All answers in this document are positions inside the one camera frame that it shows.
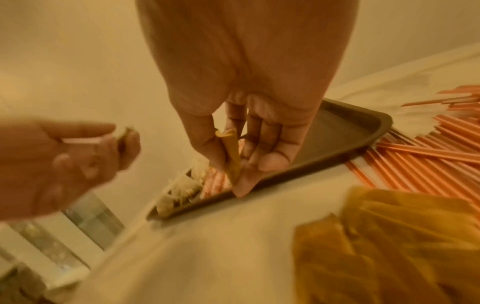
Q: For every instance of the red Nescafe sachets group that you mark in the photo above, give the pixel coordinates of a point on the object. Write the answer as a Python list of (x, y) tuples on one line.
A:
[(215, 184)]

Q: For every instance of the person's right hand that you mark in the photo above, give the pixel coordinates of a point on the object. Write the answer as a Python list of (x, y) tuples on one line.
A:
[(255, 59)]

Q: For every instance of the dark brown tray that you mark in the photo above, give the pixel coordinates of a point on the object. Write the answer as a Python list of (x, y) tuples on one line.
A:
[(337, 133)]

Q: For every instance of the person's left hand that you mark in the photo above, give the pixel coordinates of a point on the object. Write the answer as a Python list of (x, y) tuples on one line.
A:
[(45, 172)]

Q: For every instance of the pile of orange stick packets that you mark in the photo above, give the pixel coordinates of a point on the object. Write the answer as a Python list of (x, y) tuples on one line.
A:
[(442, 148)]

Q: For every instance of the pile of yellow sachets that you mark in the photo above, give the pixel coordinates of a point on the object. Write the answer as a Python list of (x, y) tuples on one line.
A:
[(393, 252)]

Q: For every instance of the neat cluster of tea bags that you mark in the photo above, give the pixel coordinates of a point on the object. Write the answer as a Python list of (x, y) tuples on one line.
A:
[(180, 190)]

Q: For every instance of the single yellow sugar packet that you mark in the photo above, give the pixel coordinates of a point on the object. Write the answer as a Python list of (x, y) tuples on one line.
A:
[(229, 154)]

